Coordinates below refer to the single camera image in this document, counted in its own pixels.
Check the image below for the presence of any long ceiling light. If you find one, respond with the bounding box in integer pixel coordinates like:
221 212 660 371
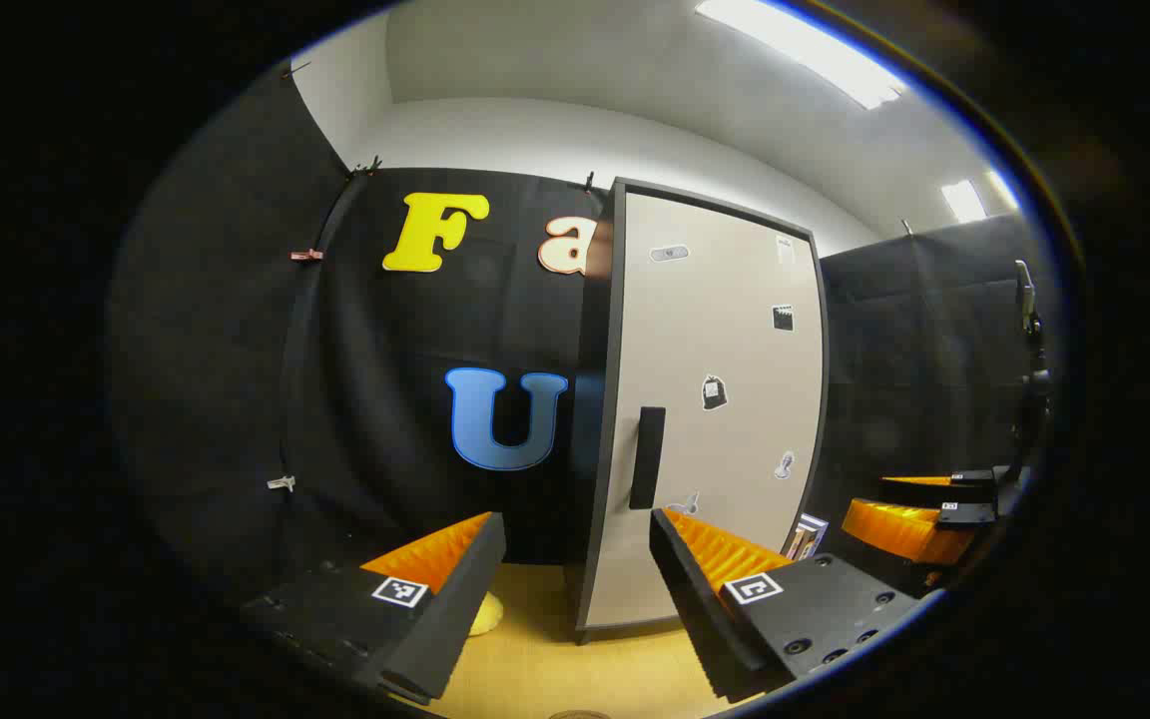
695 0 910 111

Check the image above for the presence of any small ceiling light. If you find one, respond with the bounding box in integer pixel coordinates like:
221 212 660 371
939 178 990 226

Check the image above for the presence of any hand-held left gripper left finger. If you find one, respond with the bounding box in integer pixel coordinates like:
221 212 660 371
239 511 508 706

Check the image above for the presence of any light grey cabinet door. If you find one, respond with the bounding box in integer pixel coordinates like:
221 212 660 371
583 190 826 632

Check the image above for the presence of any dark grey cabinet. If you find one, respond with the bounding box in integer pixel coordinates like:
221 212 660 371
573 176 833 647

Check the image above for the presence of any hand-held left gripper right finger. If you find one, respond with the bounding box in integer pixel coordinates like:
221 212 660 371
648 506 925 703

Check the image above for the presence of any black backdrop cloth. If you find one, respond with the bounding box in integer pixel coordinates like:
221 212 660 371
106 60 1060 600

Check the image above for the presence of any black door handle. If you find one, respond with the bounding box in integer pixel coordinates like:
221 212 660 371
629 406 667 511

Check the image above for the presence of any yellow round lump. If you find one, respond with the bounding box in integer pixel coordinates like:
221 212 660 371
468 591 506 637

